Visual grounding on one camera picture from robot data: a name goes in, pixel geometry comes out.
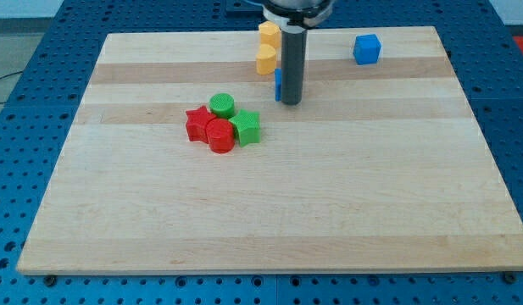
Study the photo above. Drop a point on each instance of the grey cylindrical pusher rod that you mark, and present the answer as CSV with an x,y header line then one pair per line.
x,y
293,49

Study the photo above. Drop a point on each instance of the blue triangle block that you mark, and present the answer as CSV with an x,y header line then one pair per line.
x,y
277,74

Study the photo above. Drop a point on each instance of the yellow heart block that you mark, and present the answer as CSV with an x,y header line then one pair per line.
x,y
266,59

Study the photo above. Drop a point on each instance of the yellow pentagon block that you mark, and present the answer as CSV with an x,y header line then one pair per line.
x,y
270,34

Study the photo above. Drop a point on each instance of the blue cube block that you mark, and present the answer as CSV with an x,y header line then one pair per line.
x,y
366,49

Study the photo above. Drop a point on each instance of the green cylinder block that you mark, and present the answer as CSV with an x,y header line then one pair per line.
x,y
222,105

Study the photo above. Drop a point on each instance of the green star block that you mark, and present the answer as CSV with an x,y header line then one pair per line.
x,y
246,125

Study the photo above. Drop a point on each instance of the red cylinder block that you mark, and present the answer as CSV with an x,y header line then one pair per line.
x,y
220,135

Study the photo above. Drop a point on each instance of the red star block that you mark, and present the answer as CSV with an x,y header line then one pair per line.
x,y
196,124

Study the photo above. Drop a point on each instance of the wooden board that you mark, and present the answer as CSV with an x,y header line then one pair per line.
x,y
380,169

